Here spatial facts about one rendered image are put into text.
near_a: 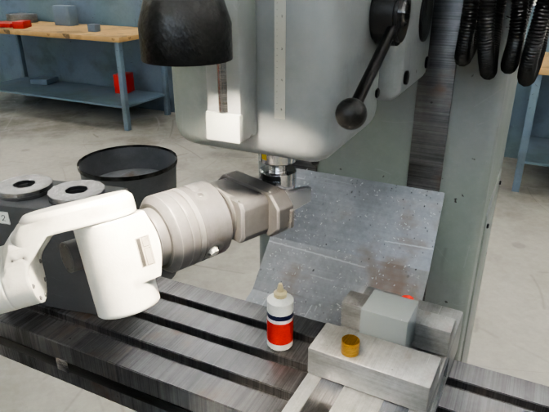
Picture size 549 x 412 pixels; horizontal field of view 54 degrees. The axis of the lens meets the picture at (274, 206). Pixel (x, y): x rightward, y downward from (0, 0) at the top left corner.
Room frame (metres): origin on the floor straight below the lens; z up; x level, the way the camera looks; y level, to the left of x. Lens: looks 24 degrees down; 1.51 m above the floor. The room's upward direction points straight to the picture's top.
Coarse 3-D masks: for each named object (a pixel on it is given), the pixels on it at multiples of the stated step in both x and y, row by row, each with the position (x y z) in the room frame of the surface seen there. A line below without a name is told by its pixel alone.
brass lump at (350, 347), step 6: (348, 336) 0.53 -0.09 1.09; (354, 336) 0.53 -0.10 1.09; (342, 342) 0.53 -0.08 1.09; (348, 342) 0.52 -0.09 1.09; (354, 342) 0.52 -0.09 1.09; (342, 348) 0.52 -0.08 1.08; (348, 348) 0.52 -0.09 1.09; (354, 348) 0.52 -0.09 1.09; (342, 354) 0.52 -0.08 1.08; (348, 354) 0.52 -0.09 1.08; (354, 354) 0.52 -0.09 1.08
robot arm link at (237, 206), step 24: (192, 192) 0.54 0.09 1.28; (216, 192) 0.56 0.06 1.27; (240, 192) 0.59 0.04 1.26; (264, 192) 0.58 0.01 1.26; (216, 216) 0.53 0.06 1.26; (240, 216) 0.55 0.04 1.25; (264, 216) 0.57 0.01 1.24; (288, 216) 0.58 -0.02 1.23; (216, 240) 0.52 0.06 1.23; (240, 240) 0.55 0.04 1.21
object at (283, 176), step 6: (264, 168) 0.64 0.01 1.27; (288, 168) 0.64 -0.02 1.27; (294, 168) 0.64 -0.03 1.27; (264, 174) 0.63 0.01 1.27; (270, 174) 0.63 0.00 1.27; (276, 174) 0.62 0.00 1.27; (282, 174) 0.63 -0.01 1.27; (288, 174) 0.63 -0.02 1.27; (294, 174) 0.64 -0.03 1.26; (270, 180) 0.62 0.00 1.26; (276, 180) 0.62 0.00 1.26; (282, 180) 0.62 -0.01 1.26; (288, 180) 0.63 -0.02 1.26
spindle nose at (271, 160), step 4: (260, 156) 0.64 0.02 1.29; (268, 156) 0.63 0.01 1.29; (272, 156) 0.62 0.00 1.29; (276, 156) 0.62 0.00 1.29; (260, 160) 0.64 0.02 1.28; (264, 160) 0.63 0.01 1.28; (268, 160) 0.63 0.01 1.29; (272, 160) 0.62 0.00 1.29; (276, 160) 0.62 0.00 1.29; (280, 160) 0.62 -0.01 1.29; (284, 160) 0.62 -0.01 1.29; (288, 160) 0.63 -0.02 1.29; (292, 160) 0.63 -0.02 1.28; (296, 160) 0.64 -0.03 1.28; (268, 164) 0.63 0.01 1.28; (272, 164) 0.62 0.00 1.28; (276, 164) 0.62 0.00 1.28; (280, 164) 0.62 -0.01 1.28; (284, 164) 0.62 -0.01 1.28; (288, 164) 0.63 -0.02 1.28
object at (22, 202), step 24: (0, 192) 0.81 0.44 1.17; (24, 192) 0.81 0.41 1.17; (48, 192) 0.81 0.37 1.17; (72, 192) 0.84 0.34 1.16; (96, 192) 0.81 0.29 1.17; (0, 216) 0.79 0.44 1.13; (0, 240) 0.80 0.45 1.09; (48, 264) 0.77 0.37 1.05; (48, 288) 0.78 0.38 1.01; (72, 288) 0.76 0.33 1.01; (96, 312) 0.75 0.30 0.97
